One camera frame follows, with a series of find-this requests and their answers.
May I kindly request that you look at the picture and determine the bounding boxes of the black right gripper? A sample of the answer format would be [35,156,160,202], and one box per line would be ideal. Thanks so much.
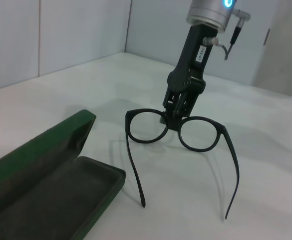
[160,23,219,131]

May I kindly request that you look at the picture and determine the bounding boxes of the black glasses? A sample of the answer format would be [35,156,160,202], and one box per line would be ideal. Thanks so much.
[124,107,241,220]

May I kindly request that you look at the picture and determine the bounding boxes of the green glasses case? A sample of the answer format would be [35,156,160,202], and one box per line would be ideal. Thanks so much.
[0,109,126,240]

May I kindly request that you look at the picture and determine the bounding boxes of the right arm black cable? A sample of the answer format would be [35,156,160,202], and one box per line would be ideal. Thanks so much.
[202,8,252,61]

